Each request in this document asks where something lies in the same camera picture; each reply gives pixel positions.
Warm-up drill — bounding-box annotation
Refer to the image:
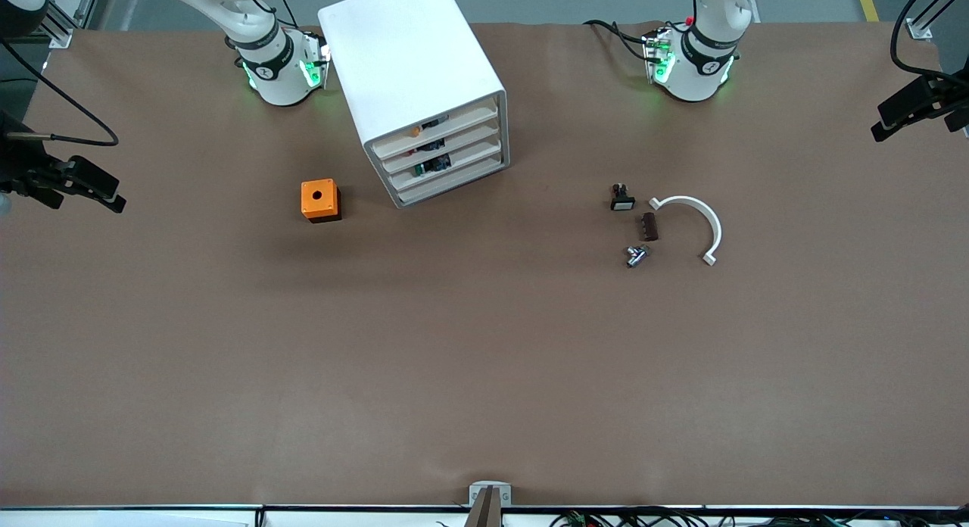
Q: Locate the orange box with hole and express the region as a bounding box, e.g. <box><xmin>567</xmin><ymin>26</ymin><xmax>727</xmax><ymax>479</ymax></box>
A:
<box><xmin>301</xmin><ymin>179</ymin><xmax>342</xmax><ymax>224</ymax></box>

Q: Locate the white curved bracket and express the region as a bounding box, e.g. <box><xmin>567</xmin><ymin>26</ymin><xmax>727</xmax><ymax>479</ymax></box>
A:
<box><xmin>649</xmin><ymin>195</ymin><xmax>723</xmax><ymax>267</ymax></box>

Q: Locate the white sheet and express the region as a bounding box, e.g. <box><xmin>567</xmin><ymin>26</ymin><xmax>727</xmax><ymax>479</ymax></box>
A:
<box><xmin>95</xmin><ymin>512</ymin><xmax>251</xmax><ymax>527</ymax></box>

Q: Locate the white drawer cabinet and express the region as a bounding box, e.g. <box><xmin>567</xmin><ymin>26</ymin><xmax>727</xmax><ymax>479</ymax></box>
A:
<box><xmin>316</xmin><ymin>0</ymin><xmax>510</xmax><ymax>210</ymax></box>

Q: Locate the white drawer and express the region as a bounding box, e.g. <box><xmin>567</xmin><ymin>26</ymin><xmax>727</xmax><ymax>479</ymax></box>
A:
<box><xmin>381</xmin><ymin>122</ymin><xmax>502</xmax><ymax>175</ymax></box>
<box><xmin>373</xmin><ymin>103</ymin><xmax>500</xmax><ymax>158</ymax></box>
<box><xmin>388</xmin><ymin>139</ymin><xmax>504</xmax><ymax>192</ymax></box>
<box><xmin>395</xmin><ymin>156</ymin><xmax>506</xmax><ymax>207</ymax></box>

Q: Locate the aluminium frame strut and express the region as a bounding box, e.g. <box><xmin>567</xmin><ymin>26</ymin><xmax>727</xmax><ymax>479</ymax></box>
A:
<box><xmin>34</xmin><ymin>0</ymin><xmax>103</xmax><ymax>49</ymax></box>
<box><xmin>906</xmin><ymin>0</ymin><xmax>969</xmax><ymax>41</ymax></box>

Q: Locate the brown strip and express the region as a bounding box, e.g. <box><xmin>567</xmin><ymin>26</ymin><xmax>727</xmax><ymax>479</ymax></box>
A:
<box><xmin>463</xmin><ymin>487</ymin><xmax>503</xmax><ymax>527</ymax></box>

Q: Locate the tangled cable bundle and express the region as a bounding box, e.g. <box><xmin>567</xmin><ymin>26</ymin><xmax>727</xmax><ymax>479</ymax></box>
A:
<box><xmin>549</xmin><ymin>507</ymin><xmax>969</xmax><ymax>527</ymax></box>

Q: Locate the brown table cover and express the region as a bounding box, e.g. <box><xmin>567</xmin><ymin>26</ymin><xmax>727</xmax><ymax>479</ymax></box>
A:
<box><xmin>0</xmin><ymin>20</ymin><xmax>969</xmax><ymax>507</ymax></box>

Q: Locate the grey mounting bracket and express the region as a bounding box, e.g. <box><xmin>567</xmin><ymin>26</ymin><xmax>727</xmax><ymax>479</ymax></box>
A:
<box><xmin>469</xmin><ymin>482</ymin><xmax>513</xmax><ymax>507</ymax></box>

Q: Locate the black base cable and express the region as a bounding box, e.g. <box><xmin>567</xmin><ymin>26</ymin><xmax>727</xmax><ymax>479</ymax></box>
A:
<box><xmin>583</xmin><ymin>18</ymin><xmax>653</xmax><ymax>62</ymax></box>

